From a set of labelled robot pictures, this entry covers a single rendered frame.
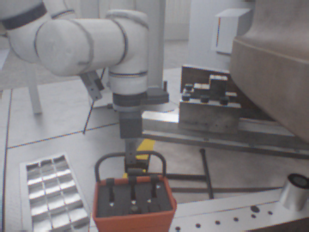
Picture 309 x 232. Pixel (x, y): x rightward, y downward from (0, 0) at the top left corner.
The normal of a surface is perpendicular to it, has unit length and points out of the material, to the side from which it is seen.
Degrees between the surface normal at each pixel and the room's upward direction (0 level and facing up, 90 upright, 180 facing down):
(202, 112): 90
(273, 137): 72
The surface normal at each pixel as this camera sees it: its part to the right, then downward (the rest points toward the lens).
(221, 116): -0.23, 0.40
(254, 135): -0.21, 0.09
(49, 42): -0.50, 0.30
